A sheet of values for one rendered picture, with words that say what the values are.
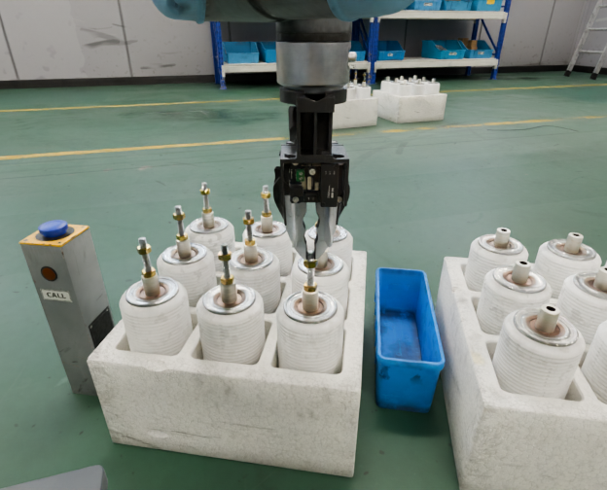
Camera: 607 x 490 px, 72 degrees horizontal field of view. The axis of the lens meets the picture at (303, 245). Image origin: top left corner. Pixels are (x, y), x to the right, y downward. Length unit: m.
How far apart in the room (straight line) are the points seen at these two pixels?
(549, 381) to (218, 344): 0.43
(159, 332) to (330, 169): 0.35
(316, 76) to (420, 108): 2.81
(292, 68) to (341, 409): 0.43
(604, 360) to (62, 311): 0.79
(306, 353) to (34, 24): 5.50
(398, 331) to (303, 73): 0.67
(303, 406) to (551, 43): 7.71
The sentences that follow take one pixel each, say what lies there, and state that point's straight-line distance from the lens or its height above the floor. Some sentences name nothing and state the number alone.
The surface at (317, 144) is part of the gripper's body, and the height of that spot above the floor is 0.49.
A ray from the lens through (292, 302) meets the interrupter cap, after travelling 0.59.
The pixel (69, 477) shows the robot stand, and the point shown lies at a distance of 0.40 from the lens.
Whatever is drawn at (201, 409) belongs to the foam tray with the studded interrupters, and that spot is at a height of 0.11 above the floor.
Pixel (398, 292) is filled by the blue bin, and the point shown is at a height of 0.06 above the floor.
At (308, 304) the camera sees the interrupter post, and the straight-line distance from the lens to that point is 0.57.
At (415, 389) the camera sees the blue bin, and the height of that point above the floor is 0.06.
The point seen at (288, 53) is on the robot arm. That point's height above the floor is 0.58.
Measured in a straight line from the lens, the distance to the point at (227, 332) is 0.59.
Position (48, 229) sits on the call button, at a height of 0.33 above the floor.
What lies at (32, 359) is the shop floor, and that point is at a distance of 1.04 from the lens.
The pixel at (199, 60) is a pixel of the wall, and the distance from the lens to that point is 5.72.
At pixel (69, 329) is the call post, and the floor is 0.15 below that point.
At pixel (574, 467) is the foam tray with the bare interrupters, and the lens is 0.71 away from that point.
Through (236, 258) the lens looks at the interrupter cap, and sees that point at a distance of 0.71.
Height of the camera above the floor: 0.60
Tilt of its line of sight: 28 degrees down
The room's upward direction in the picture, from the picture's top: straight up
